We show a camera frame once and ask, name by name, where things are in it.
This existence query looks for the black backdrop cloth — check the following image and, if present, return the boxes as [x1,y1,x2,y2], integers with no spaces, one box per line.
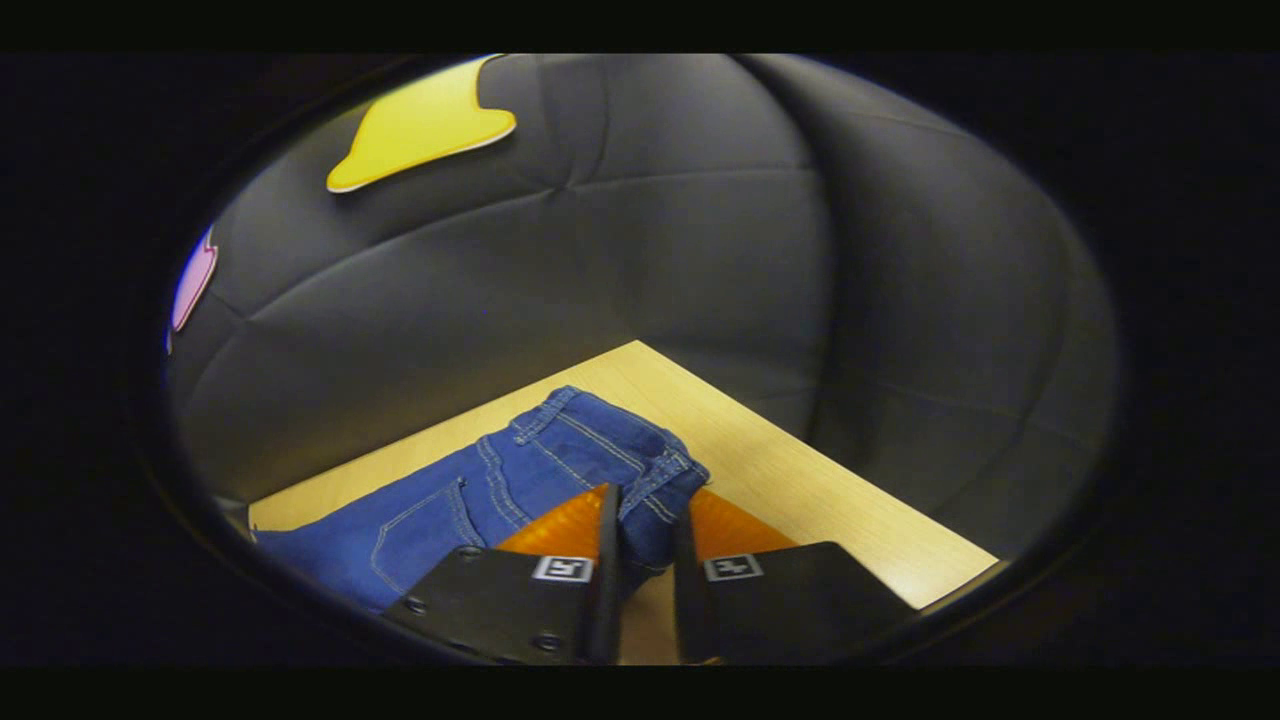
[165,55,1119,561]

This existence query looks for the blue denim jeans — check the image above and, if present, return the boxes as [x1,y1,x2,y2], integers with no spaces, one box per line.
[252,386,711,613]

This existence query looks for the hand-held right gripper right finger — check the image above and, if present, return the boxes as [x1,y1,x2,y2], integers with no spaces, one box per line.
[672,487,916,666]

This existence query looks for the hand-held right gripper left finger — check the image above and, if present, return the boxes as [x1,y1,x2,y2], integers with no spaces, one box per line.
[385,483,623,666]

